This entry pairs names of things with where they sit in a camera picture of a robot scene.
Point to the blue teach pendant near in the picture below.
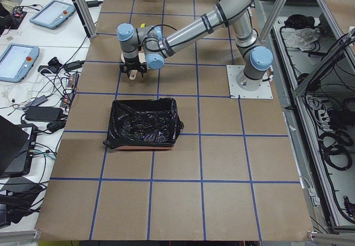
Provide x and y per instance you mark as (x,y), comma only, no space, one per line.
(16,61)

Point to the black power adapter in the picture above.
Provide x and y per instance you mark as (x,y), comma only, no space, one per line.
(43,114)

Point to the blue teach pendant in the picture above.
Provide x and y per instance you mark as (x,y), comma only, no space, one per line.
(53,14)
(16,61)

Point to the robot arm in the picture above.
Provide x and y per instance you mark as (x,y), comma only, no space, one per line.
(146,48)

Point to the blue teach pendant far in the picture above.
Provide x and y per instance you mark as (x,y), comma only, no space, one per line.
(53,14)

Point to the black lined trash bin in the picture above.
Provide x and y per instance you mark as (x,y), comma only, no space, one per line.
(143,124)

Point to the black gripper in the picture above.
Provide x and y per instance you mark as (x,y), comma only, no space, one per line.
(132,63)

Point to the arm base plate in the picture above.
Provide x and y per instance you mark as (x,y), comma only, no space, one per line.
(241,87)

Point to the aluminium frame post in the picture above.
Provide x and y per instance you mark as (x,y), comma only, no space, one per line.
(85,18)

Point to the black laptop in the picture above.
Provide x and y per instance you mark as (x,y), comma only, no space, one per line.
(17,146)

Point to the beige dustpan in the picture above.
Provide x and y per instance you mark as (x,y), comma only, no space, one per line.
(132,75)

